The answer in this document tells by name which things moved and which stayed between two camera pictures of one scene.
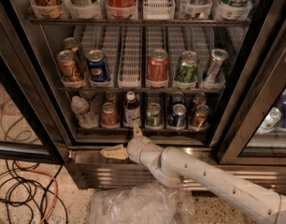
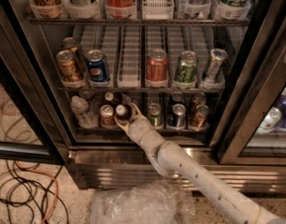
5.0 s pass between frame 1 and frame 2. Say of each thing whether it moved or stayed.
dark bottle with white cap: moved
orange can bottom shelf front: stayed
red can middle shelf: stayed
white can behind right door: stayed
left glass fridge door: stayed
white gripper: moved
